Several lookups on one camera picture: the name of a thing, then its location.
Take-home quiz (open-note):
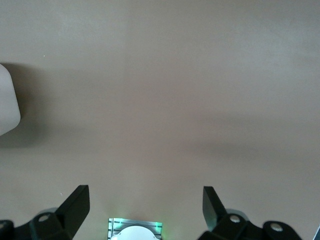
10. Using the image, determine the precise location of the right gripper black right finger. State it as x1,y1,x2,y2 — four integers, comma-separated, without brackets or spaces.
199,185,264,240

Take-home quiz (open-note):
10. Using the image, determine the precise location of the white box lid with handle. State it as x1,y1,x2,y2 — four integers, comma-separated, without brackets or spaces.
0,63,22,137

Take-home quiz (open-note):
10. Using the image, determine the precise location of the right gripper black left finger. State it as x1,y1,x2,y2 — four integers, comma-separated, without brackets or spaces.
28,184,91,240

